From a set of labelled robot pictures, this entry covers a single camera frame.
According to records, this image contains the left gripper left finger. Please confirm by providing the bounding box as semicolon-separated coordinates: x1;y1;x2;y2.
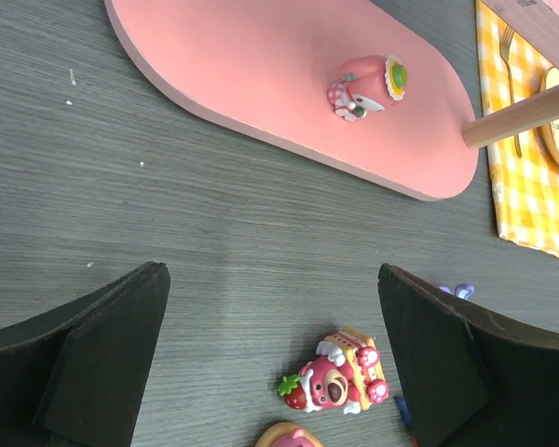
0;262;170;446

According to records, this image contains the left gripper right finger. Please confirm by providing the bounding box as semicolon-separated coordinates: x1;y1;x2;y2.
378;264;559;446

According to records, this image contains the purple bunny with cake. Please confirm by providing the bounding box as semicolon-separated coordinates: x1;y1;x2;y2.
439;283;475;301

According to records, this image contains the pink bear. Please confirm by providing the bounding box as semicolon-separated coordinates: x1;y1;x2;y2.
254;422;323;447
277;328;389;414

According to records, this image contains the pink three-tier wooden shelf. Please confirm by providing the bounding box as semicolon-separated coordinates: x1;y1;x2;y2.
105;1;559;201

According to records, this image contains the pink bear on donut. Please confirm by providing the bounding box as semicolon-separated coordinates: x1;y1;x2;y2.
254;422;323;447

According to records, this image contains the yellow white checkered cloth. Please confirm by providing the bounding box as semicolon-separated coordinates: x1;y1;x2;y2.
476;1;559;258

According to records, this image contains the pink toy with yellow hat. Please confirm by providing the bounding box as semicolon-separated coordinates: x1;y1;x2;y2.
326;55;408;122

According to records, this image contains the gold fork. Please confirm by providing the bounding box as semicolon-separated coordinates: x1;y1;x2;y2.
498;25;524;158

